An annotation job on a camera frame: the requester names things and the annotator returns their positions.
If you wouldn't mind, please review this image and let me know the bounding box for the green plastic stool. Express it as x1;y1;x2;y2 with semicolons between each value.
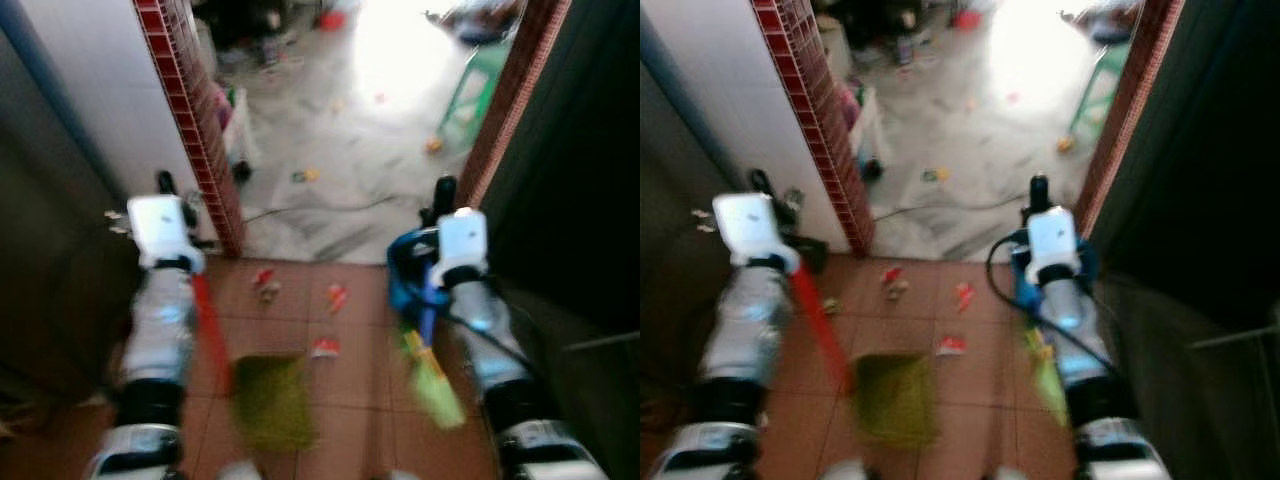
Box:
1068;38;1133;133
438;38;513;128

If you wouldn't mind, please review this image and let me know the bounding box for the olive green doormat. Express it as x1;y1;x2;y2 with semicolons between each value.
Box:
230;353;318;453
853;352;939;448

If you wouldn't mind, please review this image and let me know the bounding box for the grey metal rail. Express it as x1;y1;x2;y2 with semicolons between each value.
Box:
1188;300;1280;353
563;330;641;353

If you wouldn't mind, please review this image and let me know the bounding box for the grey floor cable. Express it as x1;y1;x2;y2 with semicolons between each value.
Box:
874;193;1031;219
244;193;423;225

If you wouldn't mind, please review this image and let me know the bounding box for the green yellow hand brush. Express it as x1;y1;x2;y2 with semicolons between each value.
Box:
399;262;468;432
1019;300;1073;429

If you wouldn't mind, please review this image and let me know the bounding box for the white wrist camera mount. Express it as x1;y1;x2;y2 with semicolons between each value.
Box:
126;194;207;274
434;207;491;291
711;191;802;271
1025;204;1087;287

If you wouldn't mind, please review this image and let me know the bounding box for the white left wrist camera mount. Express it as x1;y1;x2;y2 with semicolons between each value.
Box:
711;191;802;271
126;194;207;274

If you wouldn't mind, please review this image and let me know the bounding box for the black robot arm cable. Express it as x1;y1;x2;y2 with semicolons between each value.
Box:
984;232;1141;381

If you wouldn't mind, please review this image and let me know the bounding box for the red broom stick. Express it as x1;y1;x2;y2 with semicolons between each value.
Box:
787;262;859;399
189;272;239;399

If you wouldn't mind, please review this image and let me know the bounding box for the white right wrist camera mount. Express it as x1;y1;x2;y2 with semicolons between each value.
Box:
1025;204;1087;287
434;207;491;291

